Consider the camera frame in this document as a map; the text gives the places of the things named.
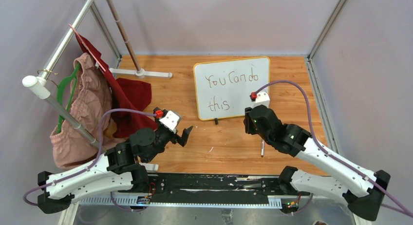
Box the brown whiteboard marker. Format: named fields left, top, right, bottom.
left=261, top=140, right=265, bottom=158

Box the yellow-framed whiteboard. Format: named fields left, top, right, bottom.
left=193, top=56, right=270, bottom=121

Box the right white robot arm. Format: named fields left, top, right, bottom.
left=244, top=105, right=391, bottom=221

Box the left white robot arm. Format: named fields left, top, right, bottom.
left=37, top=125, right=193, bottom=214

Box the red garment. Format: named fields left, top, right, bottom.
left=76, top=36, right=157, bottom=138

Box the pink garment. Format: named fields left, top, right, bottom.
left=50, top=53, right=113, bottom=169

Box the green hanger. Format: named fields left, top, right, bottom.
left=56, top=62, right=81, bottom=134

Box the pink hanger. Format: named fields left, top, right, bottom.
left=69, top=24, right=106, bottom=74

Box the metal clothes rack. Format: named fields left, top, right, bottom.
left=22, top=0, right=172, bottom=150

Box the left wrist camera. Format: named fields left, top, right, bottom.
left=154, top=108, right=182, bottom=134

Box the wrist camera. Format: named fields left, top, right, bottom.
left=154, top=108, right=182, bottom=134
left=250, top=91, right=270, bottom=108

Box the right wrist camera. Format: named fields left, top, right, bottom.
left=250, top=91, right=270, bottom=108

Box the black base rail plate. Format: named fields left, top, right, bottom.
left=112, top=173, right=309, bottom=209

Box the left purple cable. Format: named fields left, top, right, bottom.
left=22, top=108, right=164, bottom=213

